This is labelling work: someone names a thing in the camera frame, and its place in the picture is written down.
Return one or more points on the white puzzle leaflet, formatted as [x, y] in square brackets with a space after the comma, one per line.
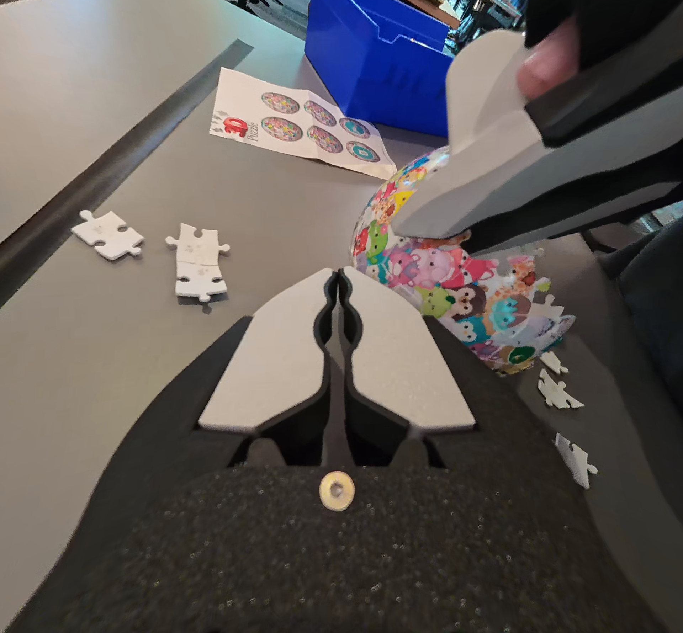
[299, 121]

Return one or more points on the row of white puzzle pieces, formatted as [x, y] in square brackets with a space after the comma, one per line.
[562, 391]

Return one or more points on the blue plastic bin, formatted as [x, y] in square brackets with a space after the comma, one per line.
[374, 52]

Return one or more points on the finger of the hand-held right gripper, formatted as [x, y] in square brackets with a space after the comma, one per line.
[486, 89]
[512, 190]

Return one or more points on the person's right hand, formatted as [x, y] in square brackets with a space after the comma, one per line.
[550, 62]

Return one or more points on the colourful puzzle ball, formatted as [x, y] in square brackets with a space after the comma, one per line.
[470, 292]

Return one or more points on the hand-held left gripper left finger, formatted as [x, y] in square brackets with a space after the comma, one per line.
[267, 377]

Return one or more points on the two joined white puzzle pieces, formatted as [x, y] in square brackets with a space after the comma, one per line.
[200, 263]

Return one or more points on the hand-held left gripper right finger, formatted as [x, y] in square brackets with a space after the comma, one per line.
[411, 377]

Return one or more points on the single white puzzle piece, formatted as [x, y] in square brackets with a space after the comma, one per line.
[107, 235]

